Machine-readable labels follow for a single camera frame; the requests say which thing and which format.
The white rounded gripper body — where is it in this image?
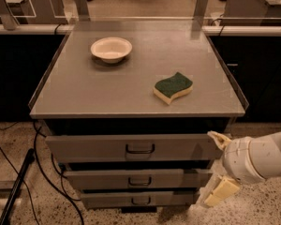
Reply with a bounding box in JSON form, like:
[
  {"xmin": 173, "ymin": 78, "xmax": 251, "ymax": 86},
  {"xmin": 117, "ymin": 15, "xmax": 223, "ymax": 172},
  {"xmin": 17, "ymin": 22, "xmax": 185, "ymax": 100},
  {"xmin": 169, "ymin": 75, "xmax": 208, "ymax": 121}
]
[{"xmin": 223, "ymin": 137, "xmax": 257, "ymax": 185}]

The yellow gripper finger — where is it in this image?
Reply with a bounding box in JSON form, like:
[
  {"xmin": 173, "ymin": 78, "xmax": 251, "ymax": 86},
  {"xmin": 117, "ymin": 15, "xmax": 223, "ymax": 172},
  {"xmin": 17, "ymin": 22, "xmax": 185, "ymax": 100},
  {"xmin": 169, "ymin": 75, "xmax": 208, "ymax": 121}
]
[
  {"xmin": 199, "ymin": 175, "xmax": 241, "ymax": 207},
  {"xmin": 207, "ymin": 131, "xmax": 231, "ymax": 151}
]

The grey top drawer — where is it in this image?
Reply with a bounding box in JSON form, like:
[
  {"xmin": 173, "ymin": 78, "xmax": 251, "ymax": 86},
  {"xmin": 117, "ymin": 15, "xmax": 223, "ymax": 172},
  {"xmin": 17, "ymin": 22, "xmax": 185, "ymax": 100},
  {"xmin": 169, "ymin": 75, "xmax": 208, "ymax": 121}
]
[{"xmin": 46, "ymin": 134, "xmax": 223, "ymax": 163}]

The grey drawer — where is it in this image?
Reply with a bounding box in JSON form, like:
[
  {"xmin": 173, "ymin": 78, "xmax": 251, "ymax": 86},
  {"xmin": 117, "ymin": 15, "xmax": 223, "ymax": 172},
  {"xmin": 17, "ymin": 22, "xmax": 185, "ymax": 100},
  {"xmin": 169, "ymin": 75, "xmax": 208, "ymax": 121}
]
[
  {"xmin": 46, "ymin": 134, "xmax": 223, "ymax": 163},
  {"xmin": 81, "ymin": 190, "xmax": 200, "ymax": 209},
  {"xmin": 66, "ymin": 169, "xmax": 212, "ymax": 190}
]

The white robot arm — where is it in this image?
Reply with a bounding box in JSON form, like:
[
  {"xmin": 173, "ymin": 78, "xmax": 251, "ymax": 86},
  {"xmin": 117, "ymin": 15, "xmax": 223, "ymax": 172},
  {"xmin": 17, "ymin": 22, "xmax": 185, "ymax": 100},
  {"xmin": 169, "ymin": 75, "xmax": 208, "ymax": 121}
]
[{"xmin": 203, "ymin": 131, "xmax": 281, "ymax": 207}]

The grey metal drawer cabinet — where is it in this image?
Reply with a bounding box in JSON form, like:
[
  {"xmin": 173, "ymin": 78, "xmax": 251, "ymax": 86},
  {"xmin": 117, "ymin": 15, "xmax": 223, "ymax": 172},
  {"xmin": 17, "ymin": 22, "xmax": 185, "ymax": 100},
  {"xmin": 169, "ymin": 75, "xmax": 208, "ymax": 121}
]
[{"xmin": 28, "ymin": 19, "xmax": 249, "ymax": 214}]

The grey middle drawer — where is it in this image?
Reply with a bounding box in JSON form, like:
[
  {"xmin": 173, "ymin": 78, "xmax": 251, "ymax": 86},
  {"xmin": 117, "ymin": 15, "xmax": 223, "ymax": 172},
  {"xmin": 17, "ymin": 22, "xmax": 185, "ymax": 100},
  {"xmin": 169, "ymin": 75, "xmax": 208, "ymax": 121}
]
[{"xmin": 66, "ymin": 169, "xmax": 212, "ymax": 190}]

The grey bottom drawer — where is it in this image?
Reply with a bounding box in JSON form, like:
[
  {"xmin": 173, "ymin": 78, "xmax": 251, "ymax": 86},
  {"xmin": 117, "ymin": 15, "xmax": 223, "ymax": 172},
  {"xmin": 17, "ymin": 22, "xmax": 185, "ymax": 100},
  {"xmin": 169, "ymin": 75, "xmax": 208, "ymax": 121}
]
[{"xmin": 81, "ymin": 190, "xmax": 200, "ymax": 209}]

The green and yellow sponge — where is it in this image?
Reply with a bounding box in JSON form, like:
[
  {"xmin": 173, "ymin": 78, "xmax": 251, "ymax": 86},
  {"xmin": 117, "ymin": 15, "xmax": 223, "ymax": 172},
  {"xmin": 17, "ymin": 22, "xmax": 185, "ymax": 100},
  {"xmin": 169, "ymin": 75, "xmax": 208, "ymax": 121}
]
[{"xmin": 153, "ymin": 72, "xmax": 193, "ymax": 105}]

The white round bowl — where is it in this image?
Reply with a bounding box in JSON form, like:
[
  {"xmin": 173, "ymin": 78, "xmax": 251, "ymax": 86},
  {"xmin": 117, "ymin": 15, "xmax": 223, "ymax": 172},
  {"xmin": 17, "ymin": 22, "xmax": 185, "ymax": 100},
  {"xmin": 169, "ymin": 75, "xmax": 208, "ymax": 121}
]
[{"xmin": 90, "ymin": 37, "xmax": 132, "ymax": 64}]

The black floor bar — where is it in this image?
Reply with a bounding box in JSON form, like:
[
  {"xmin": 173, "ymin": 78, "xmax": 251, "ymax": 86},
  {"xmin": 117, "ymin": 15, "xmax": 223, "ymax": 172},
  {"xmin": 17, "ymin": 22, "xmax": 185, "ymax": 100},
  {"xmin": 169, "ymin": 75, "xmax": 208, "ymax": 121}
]
[{"xmin": 0, "ymin": 148, "xmax": 34, "ymax": 225}]

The grey background desk left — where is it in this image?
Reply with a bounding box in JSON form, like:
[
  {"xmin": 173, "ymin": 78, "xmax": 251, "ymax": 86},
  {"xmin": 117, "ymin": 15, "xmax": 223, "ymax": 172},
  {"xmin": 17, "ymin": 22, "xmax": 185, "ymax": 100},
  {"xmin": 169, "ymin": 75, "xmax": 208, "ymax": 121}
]
[{"xmin": 5, "ymin": 0, "xmax": 67, "ymax": 24}]

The grey right post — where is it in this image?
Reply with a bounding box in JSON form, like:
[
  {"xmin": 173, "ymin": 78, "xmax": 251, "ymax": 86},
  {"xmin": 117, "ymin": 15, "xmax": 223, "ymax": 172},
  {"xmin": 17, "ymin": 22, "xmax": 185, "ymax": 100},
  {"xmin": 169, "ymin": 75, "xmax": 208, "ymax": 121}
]
[{"xmin": 193, "ymin": 0, "xmax": 209, "ymax": 19}]

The grey post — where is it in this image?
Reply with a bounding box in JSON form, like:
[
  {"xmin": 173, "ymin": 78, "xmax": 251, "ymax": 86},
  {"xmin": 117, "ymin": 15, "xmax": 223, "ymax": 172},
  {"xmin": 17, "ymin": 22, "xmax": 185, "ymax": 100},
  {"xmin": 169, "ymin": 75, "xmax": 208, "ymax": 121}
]
[
  {"xmin": 74, "ymin": 0, "xmax": 90, "ymax": 22},
  {"xmin": 193, "ymin": 0, "xmax": 209, "ymax": 19},
  {"xmin": 0, "ymin": 0, "xmax": 18, "ymax": 31}
]

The thin black floor cable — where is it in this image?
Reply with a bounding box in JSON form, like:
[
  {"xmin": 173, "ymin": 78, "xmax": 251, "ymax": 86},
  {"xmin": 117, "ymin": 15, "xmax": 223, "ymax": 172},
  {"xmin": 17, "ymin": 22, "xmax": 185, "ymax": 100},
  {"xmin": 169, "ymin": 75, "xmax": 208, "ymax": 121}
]
[{"xmin": 0, "ymin": 121, "xmax": 41, "ymax": 225}]

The grey middle post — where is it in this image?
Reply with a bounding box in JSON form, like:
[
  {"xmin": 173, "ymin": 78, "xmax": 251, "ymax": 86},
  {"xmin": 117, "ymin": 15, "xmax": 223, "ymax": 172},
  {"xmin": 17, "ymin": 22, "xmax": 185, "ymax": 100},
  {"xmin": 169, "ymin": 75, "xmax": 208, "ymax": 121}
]
[{"xmin": 74, "ymin": 0, "xmax": 90, "ymax": 22}]

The grey left post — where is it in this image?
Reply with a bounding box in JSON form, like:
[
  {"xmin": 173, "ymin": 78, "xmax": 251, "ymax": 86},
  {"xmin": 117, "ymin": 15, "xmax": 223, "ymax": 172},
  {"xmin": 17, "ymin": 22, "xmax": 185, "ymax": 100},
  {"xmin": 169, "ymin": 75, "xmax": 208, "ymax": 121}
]
[{"xmin": 0, "ymin": 0, "xmax": 18, "ymax": 31}]

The white horizontal rail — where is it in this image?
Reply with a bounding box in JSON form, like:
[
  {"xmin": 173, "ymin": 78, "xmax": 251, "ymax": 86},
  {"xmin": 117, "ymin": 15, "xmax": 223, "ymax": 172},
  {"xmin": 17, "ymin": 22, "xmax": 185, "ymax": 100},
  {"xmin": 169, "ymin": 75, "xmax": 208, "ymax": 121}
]
[{"xmin": 0, "ymin": 24, "xmax": 281, "ymax": 37}]

